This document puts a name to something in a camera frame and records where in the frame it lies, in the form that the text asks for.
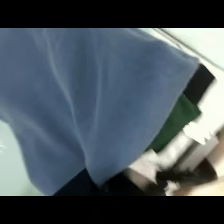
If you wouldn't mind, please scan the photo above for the blue T-shirt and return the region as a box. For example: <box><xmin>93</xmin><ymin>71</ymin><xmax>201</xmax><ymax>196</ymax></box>
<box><xmin>0</xmin><ymin>28</ymin><xmax>201</xmax><ymax>197</ymax></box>

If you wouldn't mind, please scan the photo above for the black garment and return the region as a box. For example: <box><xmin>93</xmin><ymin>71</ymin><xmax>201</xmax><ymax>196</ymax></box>
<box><xmin>184</xmin><ymin>64</ymin><xmax>217</xmax><ymax>105</ymax></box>

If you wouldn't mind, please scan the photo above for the green garment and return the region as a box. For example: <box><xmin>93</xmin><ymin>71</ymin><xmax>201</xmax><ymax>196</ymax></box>
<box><xmin>147</xmin><ymin>94</ymin><xmax>203</xmax><ymax>153</ymax></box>

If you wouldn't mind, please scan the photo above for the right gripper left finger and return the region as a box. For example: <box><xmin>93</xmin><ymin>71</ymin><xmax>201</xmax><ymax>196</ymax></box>
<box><xmin>54</xmin><ymin>168</ymin><xmax>101</xmax><ymax>197</ymax></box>

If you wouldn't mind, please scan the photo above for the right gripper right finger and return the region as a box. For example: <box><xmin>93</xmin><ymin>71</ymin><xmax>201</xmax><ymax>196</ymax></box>
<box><xmin>100</xmin><ymin>173</ymin><xmax>148</xmax><ymax>197</ymax></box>

